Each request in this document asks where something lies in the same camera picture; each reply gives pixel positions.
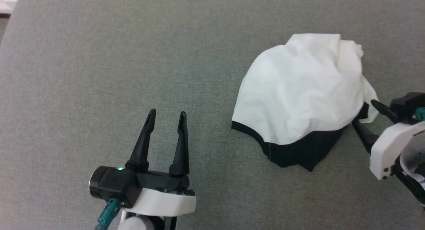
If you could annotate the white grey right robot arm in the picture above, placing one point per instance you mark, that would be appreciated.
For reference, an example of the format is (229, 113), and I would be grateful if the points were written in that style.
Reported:
(413, 180)

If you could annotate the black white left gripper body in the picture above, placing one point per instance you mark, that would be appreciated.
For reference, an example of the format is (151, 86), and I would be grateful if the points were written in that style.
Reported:
(166, 200)

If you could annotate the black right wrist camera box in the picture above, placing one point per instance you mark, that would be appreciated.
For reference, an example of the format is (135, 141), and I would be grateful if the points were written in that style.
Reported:
(405, 105)

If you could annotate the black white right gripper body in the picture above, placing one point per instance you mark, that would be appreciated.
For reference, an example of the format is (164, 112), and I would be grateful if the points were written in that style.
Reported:
(386, 147)

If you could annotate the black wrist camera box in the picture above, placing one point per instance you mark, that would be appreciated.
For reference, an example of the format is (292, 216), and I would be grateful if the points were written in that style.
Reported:
(113, 183)
(405, 105)

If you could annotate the white black t-shirt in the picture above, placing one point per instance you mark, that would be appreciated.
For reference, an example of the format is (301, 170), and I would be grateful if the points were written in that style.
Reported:
(298, 90)

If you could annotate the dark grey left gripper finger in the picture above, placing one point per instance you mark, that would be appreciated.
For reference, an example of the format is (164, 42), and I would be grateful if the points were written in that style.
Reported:
(141, 150)
(181, 153)

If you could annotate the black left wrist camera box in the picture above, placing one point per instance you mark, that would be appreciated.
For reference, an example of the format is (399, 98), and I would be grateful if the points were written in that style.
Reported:
(113, 183)

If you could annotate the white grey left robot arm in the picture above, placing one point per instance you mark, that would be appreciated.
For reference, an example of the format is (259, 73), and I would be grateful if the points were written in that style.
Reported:
(136, 223)

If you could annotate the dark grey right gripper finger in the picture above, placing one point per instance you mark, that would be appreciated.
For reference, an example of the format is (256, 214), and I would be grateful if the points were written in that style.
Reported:
(365, 135)
(385, 111)

